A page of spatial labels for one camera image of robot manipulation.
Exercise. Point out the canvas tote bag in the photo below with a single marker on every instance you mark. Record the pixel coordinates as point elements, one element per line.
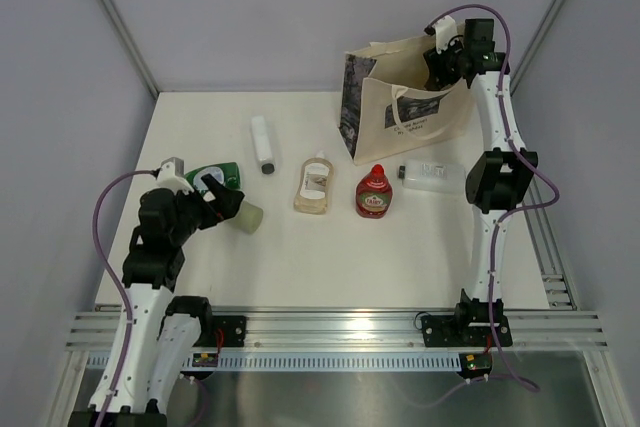
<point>386,109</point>

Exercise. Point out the clear flat bottle black cap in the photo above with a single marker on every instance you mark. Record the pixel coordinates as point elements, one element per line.
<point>430,176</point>

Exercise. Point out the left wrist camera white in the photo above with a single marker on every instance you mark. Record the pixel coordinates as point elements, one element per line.
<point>171,176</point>

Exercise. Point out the white tube bottle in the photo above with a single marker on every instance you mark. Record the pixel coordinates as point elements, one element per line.
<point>262,145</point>

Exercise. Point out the aluminium front rail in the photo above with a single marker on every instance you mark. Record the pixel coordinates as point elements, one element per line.
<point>315,331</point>

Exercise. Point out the pale green cylinder container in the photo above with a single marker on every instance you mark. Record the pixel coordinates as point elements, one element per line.
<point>249,218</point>

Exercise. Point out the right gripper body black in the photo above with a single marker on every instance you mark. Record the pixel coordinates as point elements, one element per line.
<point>444,66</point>

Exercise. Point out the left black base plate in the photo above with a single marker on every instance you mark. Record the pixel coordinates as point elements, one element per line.
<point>226,331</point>

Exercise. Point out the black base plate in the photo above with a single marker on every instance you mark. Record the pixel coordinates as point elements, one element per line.
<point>447,330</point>
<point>226,331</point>

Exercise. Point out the clear amber soap bottle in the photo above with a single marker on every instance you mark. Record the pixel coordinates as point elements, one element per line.
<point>313,192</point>

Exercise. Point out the green bottle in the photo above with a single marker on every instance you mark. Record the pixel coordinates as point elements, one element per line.
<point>227,174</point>

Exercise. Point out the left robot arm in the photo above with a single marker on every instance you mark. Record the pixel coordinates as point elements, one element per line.
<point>157,328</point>

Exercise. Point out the white slotted cable duct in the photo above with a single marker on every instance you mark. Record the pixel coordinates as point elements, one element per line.
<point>322,362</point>

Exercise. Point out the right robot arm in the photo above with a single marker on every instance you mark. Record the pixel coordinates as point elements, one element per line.
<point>495,186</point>

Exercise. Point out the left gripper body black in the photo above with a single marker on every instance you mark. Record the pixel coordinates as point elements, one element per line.
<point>195,213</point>

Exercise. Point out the red Fairy dish soap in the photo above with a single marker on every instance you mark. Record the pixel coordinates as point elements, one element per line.
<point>374,193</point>

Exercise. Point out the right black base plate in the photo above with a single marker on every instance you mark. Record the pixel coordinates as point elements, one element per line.
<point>447,330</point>

